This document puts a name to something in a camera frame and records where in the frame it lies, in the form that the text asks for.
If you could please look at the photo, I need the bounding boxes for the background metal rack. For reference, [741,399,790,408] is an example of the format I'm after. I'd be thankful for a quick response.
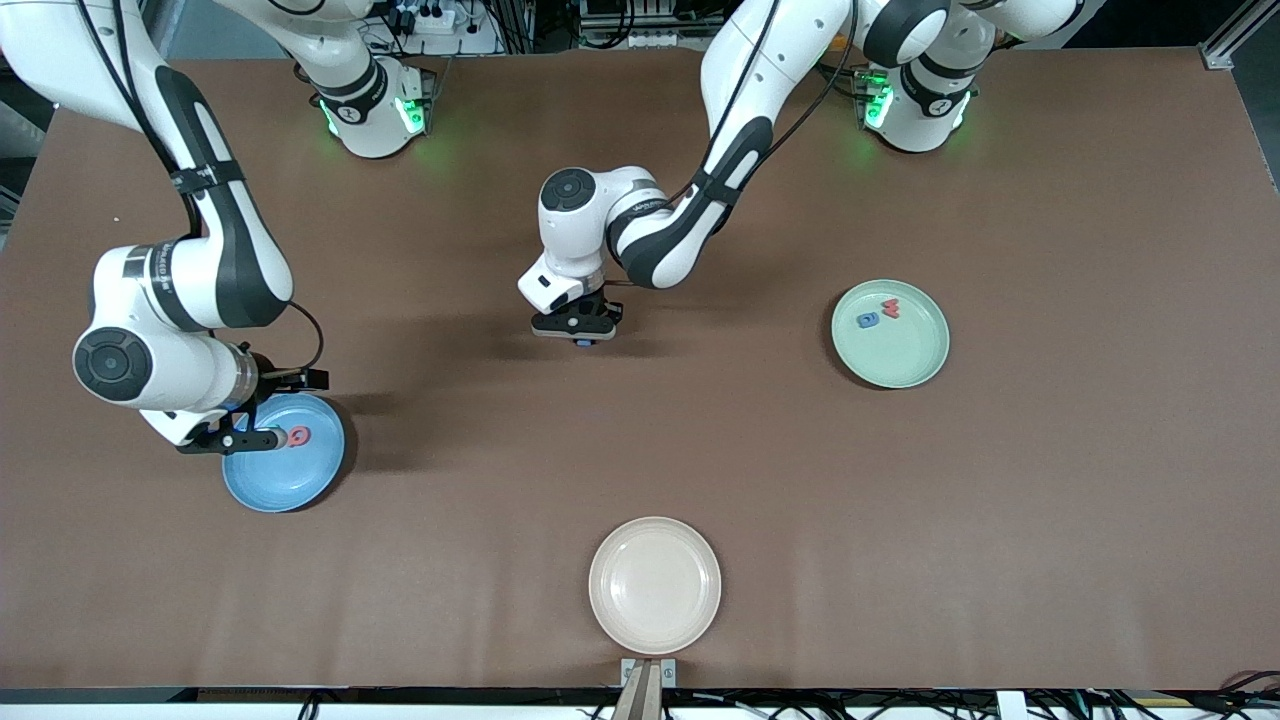
[575,0,726,51]

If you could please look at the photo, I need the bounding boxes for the cream plate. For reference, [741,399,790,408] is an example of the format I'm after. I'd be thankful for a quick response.
[588,516,723,657]

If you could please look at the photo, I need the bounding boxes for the aluminium frame post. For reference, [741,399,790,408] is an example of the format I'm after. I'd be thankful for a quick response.
[1200,0,1280,71]

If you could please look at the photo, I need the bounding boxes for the white power strip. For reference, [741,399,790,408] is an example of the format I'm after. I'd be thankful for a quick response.
[395,3,458,37]

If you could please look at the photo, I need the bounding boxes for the blue plate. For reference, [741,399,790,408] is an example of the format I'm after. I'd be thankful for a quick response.
[221,391,346,514]

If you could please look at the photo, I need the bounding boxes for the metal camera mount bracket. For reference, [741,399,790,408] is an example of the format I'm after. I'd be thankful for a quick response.
[620,657,677,720]

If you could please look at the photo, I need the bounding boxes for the brown table cover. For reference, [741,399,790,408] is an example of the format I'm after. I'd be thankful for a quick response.
[0,50,1280,693]

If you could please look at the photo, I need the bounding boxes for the green plate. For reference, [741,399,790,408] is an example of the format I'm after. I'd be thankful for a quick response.
[830,278,951,390]

